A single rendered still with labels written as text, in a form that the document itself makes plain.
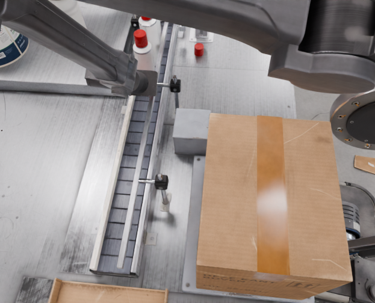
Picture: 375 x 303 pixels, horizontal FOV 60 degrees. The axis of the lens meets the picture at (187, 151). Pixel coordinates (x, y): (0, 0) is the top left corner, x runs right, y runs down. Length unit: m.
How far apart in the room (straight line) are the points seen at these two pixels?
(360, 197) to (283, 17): 1.44
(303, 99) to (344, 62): 1.93
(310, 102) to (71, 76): 1.56
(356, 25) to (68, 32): 0.37
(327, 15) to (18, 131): 0.96
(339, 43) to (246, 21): 0.08
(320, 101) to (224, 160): 1.71
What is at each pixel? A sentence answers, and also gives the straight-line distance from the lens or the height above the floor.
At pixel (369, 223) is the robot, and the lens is 1.66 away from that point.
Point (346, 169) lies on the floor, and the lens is 2.03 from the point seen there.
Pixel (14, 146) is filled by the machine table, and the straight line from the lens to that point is 1.10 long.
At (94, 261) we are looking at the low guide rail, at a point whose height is 0.92.
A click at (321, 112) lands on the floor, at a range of 2.21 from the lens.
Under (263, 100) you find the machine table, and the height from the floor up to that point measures 0.83.
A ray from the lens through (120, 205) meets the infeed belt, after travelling 0.84.
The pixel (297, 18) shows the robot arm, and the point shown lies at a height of 1.46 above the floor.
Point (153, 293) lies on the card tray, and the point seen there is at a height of 0.83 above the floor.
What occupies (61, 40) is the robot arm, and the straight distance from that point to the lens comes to 0.51.
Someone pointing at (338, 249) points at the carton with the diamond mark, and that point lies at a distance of 0.58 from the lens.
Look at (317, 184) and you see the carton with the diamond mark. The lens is 0.61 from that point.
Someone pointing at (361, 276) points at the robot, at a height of 0.28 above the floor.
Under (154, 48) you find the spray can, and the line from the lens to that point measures 1.04.
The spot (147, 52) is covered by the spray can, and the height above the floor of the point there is 1.04.
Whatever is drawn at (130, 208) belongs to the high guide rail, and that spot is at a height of 0.96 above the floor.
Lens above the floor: 1.64
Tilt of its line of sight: 60 degrees down
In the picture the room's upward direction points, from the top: 3 degrees counter-clockwise
